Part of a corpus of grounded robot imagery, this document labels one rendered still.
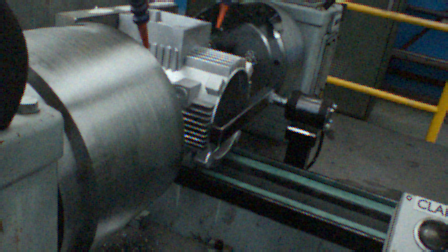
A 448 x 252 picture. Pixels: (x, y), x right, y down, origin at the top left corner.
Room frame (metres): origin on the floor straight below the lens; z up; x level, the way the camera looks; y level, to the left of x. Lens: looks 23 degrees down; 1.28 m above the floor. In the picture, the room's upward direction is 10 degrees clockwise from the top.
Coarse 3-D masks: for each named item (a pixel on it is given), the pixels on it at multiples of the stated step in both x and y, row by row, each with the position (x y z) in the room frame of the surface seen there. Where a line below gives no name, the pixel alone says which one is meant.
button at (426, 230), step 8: (424, 224) 0.35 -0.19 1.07; (432, 224) 0.34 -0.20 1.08; (440, 224) 0.34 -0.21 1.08; (424, 232) 0.34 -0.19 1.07; (432, 232) 0.34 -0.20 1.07; (440, 232) 0.34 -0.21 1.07; (424, 240) 0.33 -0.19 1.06; (432, 240) 0.33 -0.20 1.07; (440, 240) 0.33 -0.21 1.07; (432, 248) 0.33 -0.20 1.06; (440, 248) 0.33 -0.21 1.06
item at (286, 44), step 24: (240, 0) 1.00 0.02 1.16; (264, 0) 1.06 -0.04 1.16; (240, 24) 0.91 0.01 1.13; (264, 24) 0.90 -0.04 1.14; (288, 24) 0.99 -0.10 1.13; (216, 48) 0.92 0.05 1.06; (240, 48) 0.91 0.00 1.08; (264, 48) 0.89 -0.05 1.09; (288, 48) 0.91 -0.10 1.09; (264, 72) 0.89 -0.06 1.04; (288, 72) 0.91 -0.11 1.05
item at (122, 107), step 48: (48, 48) 0.39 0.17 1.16; (96, 48) 0.43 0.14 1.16; (144, 48) 0.49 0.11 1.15; (48, 96) 0.34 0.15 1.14; (96, 96) 0.37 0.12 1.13; (144, 96) 0.43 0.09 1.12; (96, 144) 0.34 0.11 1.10; (144, 144) 0.40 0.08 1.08; (96, 192) 0.32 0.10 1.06; (144, 192) 0.40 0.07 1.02; (96, 240) 0.33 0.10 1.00
